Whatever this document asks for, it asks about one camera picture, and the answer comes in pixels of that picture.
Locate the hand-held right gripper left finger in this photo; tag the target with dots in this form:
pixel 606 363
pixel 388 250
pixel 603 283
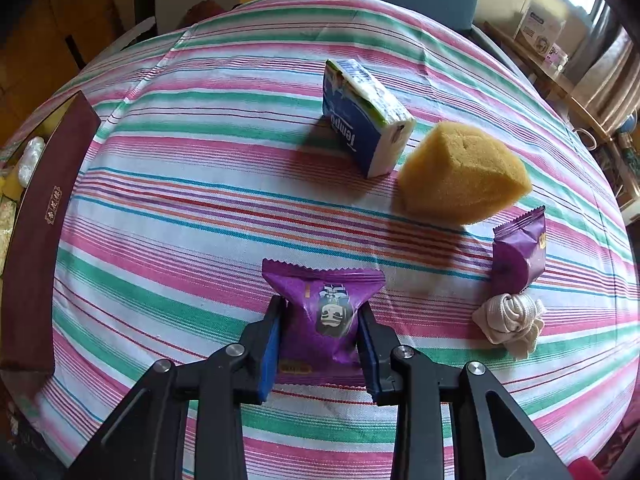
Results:
pixel 270 355

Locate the grey bed rail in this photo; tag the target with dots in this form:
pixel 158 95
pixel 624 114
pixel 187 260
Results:
pixel 130 35
pixel 495 50

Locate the maroon box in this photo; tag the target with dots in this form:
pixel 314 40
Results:
pixel 45 220

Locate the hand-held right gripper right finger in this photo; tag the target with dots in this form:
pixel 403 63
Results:
pixel 370 360

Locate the purple snack packet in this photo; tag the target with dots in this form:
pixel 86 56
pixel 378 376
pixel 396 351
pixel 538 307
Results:
pixel 325 305
pixel 517 255

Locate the white cardboard box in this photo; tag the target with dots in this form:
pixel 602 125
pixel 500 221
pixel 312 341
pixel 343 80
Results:
pixel 540 27

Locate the small purple box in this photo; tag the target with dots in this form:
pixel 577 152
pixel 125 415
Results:
pixel 559 55

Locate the white rolled socks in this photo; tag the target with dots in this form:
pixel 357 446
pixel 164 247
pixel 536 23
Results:
pixel 510 322

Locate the wooden desk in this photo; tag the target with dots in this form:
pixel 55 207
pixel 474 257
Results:
pixel 575 97

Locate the striped bed sheet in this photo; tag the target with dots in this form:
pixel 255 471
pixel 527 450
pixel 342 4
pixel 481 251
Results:
pixel 200 185

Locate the yellow wedge sponge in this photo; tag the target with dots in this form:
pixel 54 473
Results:
pixel 460 175

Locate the clear plastic bag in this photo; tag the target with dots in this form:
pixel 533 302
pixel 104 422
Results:
pixel 31 157

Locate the person's red clothing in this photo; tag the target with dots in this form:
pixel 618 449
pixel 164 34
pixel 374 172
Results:
pixel 587 469

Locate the beige curtain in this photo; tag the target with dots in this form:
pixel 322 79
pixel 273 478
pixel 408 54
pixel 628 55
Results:
pixel 610 80

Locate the blue tissue pack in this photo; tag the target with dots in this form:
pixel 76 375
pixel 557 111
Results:
pixel 360 120

